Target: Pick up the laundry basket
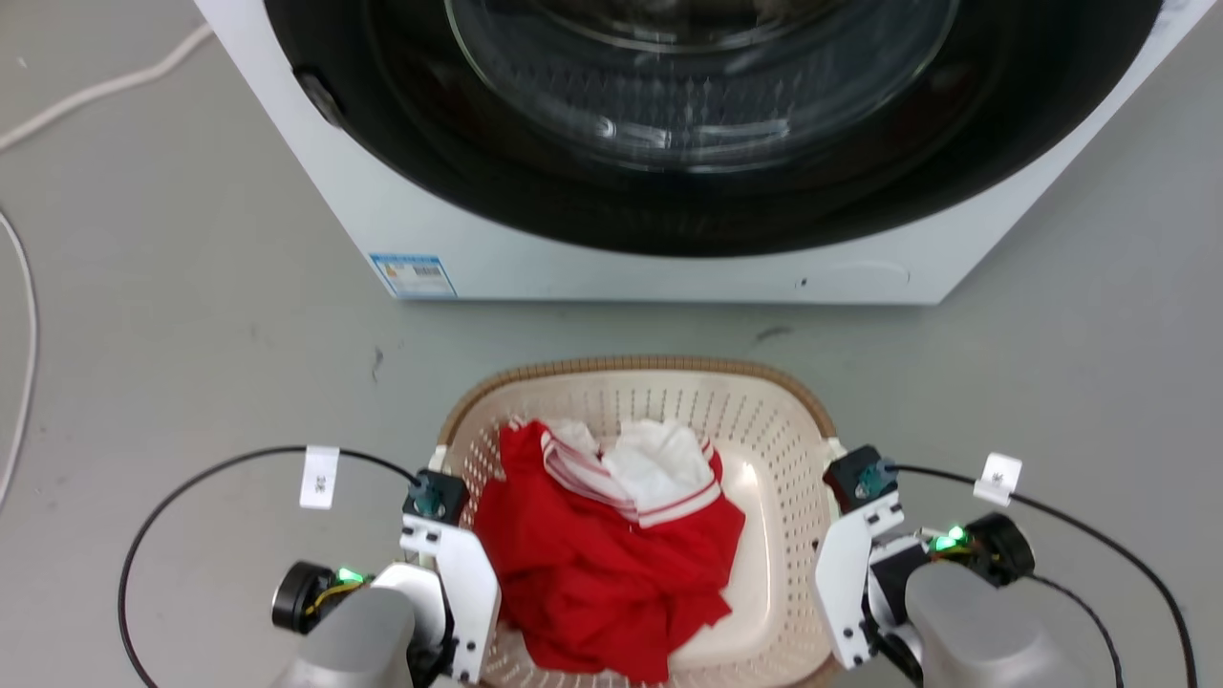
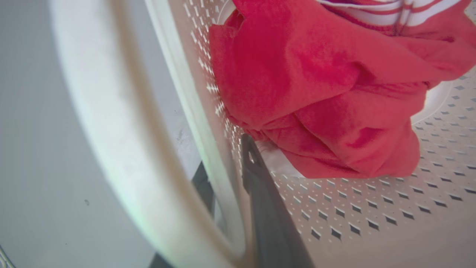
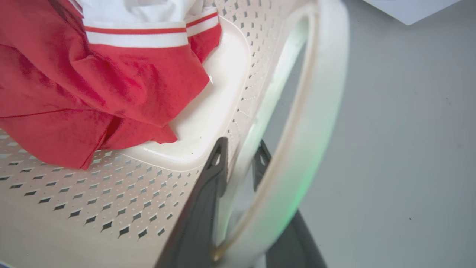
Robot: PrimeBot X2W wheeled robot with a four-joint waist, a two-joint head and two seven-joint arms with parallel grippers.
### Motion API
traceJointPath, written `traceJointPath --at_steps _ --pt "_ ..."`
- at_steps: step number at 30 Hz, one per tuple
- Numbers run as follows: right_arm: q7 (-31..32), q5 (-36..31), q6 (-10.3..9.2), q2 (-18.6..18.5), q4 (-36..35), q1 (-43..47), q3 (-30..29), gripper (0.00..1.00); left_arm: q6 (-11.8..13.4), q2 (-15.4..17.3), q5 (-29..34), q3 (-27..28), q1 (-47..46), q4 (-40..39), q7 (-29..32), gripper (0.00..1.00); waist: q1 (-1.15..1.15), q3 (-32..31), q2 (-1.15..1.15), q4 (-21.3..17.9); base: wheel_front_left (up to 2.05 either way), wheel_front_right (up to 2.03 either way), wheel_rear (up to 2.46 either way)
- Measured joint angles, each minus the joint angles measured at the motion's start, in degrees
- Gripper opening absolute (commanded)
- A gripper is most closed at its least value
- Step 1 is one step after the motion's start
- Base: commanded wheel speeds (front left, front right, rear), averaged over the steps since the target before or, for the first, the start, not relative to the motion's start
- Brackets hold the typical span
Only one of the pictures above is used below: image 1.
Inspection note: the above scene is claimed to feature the blue white energy label sticker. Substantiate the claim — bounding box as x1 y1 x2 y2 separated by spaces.
369 253 459 301

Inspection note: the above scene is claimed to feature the white crumpled garment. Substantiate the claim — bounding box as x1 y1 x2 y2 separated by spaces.
547 418 718 514

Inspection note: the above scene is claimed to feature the thick white floor cable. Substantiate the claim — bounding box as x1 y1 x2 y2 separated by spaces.
0 23 214 153

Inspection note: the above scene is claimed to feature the white front-load washing machine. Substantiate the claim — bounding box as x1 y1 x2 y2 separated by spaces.
194 0 1220 306

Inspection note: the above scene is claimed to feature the white paper cable tag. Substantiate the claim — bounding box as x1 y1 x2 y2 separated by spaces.
299 444 341 510
972 452 1024 508

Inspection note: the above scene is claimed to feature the red garment with striped trim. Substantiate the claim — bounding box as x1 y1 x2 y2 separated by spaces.
472 419 747 685

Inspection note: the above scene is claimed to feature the short black right arm cable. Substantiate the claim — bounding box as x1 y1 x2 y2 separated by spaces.
1028 571 1126 688

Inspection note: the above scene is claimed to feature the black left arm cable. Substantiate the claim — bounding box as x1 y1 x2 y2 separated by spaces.
118 445 423 688

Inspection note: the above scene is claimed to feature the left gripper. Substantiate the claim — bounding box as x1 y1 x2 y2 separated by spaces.
373 561 460 688

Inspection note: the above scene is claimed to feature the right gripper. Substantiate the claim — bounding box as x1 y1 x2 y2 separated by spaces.
864 534 943 685

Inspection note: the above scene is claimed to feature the black round glass washer door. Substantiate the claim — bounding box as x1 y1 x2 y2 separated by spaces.
263 0 1168 258

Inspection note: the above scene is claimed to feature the beige perforated plastic laundry basket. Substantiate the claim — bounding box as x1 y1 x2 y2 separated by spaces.
437 356 848 688

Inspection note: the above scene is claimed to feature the thin white floor cable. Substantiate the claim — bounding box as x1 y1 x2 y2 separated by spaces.
0 209 40 509

